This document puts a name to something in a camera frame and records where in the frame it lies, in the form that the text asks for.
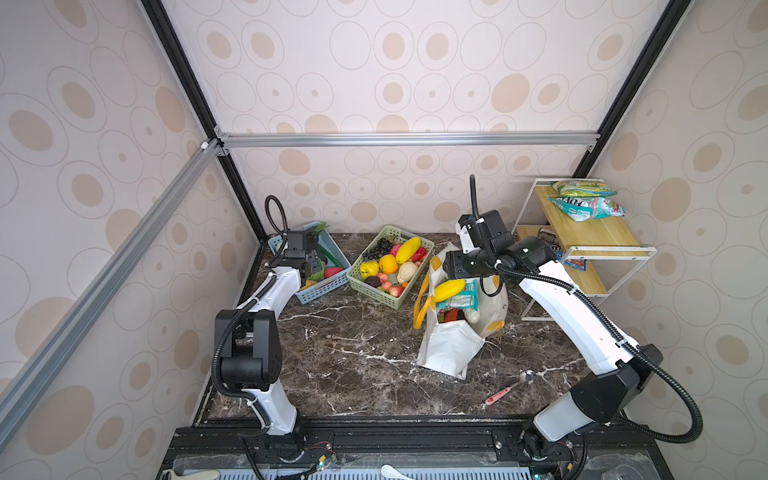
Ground white grocery bag yellow handles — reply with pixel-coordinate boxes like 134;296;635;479
413;243;509;380

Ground teal snack bag front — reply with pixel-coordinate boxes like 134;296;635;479
436;279;479;311

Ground teal snack bag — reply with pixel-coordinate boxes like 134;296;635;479
436;279;479;311
549;197;625;222

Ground white chinese cabbage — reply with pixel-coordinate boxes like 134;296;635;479
463;308;481;324

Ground orange-red carrot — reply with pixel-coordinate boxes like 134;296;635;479
442;309;461;323

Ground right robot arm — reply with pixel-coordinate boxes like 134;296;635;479
443;178;704;459

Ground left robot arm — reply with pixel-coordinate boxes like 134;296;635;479
210;195;327;436

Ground teal snack bag middle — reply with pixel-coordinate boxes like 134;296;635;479
549;197;625;222

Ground yellow-green snack bag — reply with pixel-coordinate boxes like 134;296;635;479
551;179;617;198

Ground red cabbage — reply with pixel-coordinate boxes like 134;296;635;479
324;267;344;279

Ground blue plastic basket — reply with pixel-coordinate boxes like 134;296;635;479
279;221;351;304

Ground wrinkled yellow starfruit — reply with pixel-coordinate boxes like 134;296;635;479
360;260;380;280

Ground dark brown avocado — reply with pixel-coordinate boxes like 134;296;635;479
364;276;384;289

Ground black grape bunch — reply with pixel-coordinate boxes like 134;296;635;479
362;238;393;262

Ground tall yellow mango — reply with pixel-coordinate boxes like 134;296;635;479
395;237;422;265

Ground green plastic basket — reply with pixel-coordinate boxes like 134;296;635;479
346;225;435;310

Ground blue snack packet lower shelf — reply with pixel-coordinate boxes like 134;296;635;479
553;248;587;272

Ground red-green mango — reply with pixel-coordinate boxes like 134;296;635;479
389;285;404;298

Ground white wire wooden shelf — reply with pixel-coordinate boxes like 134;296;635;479
513;178;657;305

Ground horizontal aluminium rail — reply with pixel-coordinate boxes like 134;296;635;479
219;130;600;150

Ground pink handled spoon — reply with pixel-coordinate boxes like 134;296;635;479
484;370;536;407

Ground diagonal aluminium rail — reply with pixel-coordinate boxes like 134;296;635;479
1;138;223;449

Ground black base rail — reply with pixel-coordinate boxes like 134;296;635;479
156;416;672;479

